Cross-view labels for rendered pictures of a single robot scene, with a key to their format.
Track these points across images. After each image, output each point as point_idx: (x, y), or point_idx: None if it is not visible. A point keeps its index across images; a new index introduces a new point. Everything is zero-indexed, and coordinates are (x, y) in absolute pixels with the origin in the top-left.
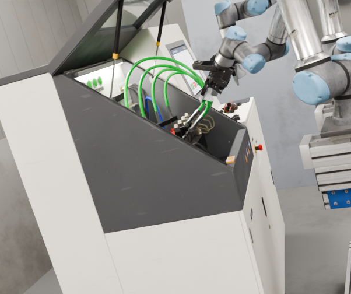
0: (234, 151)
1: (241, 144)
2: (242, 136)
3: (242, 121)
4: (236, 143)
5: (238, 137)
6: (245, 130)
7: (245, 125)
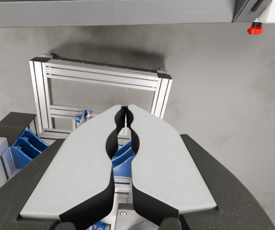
0: (2, 13)
1: (72, 26)
2: (141, 22)
3: (272, 13)
4: (79, 10)
5: (139, 8)
6: (211, 21)
7: (255, 18)
